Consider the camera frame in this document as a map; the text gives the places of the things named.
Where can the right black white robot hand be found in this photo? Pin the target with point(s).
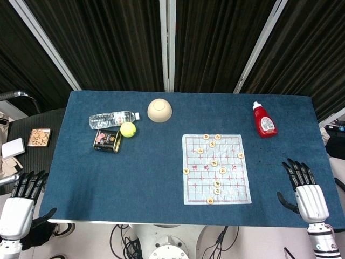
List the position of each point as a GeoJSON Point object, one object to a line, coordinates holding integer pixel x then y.
{"type": "Point", "coordinates": [310, 201]}

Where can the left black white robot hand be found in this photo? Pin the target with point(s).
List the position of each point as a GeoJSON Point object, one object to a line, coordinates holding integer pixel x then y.
{"type": "Point", "coordinates": [16, 207]}

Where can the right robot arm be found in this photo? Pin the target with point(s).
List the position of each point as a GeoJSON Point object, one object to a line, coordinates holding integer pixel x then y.
{"type": "Point", "coordinates": [322, 240]}

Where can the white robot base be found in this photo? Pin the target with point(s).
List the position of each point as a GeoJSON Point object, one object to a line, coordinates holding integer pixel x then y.
{"type": "Point", "coordinates": [168, 242]}

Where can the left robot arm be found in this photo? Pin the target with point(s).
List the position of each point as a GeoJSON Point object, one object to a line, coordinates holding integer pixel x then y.
{"type": "Point", "coordinates": [9, 246]}

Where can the box of wooden pieces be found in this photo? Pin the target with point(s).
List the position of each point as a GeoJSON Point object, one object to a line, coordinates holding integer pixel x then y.
{"type": "Point", "coordinates": [39, 137]}

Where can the wooden Chinese chess piece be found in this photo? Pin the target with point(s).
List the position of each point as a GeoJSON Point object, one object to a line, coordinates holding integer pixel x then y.
{"type": "Point", "coordinates": [214, 163]}
{"type": "Point", "coordinates": [223, 170]}
{"type": "Point", "coordinates": [217, 191]}
{"type": "Point", "coordinates": [217, 137]}
{"type": "Point", "coordinates": [212, 144]}
{"type": "Point", "coordinates": [186, 171]}
{"type": "Point", "coordinates": [240, 155]}
{"type": "Point", "coordinates": [206, 136]}
{"type": "Point", "coordinates": [210, 200]}
{"type": "Point", "coordinates": [217, 183]}
{"type": "Point", "coordinates": [200, 150]}

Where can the paper Chinese chess board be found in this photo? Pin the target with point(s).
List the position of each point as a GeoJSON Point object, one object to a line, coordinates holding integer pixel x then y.
{"type": "Point", "coordinates": [215, 172]}

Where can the white small box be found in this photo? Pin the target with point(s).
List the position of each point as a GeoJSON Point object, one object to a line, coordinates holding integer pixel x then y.
{"type": "Point", "coordinates": [13, 148]}

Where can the red ketchup bottle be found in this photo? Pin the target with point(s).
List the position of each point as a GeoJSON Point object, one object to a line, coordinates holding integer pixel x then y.
{"type": "Point", "coordinates": [264, 122]}

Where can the black tin can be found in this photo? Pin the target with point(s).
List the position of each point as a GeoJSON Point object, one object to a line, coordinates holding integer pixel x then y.
{"type": "Point", "coordinates": [107, 141]}

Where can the clear plastic water bottle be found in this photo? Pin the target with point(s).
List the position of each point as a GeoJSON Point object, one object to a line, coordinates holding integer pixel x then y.
{"type": "Point", "coordinates": [113, 120]}

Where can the yellow tennis ball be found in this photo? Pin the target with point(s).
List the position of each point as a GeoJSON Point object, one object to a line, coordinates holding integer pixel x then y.
{"type": "Point", "coordinates": [128, 129]}

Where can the blue felt table mat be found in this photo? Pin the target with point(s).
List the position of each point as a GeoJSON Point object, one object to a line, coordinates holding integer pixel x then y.
{"type": "Point", "coordinates": [178, 159]}

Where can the beige upturned bowl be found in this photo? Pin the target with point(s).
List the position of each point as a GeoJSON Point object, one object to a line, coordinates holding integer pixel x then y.
{"type": "Point", "coordinates": [159, 110]}

